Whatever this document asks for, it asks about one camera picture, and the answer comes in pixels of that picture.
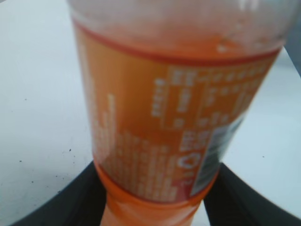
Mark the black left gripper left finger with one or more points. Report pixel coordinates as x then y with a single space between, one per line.
81 203

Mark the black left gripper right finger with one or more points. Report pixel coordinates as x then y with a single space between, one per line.
231 202

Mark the orange soda plastic bottle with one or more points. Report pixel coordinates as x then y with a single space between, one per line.
167 84

